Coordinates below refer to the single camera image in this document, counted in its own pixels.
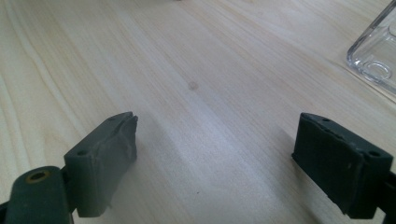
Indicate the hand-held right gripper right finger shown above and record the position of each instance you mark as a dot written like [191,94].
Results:
[339,161]

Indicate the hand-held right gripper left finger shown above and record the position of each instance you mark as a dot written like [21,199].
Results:
[99,168]

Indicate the clear acrylic book rack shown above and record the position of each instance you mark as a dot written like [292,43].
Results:
[378,70]

